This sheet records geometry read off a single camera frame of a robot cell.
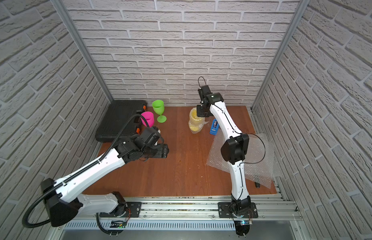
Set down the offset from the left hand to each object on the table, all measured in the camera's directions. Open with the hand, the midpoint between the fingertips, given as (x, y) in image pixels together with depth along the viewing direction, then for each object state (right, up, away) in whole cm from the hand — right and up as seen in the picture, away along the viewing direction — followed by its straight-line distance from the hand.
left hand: (165, 148), depth 75 cm
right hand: (+22, +19, +16) cm, 33 cm away
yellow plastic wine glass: (+16, +13, +15) cm, 25 cm away
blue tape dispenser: (+30, +10, +28) cm, 43 cm away
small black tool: (+50, -22, +6) cm, 55 cm away
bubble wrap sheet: (+55, -12, +13) cm, 58 cm away
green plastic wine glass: (-9, +24, +25) cm, 35 cm away
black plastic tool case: (-40, +19, +29) cm, 53 cm away
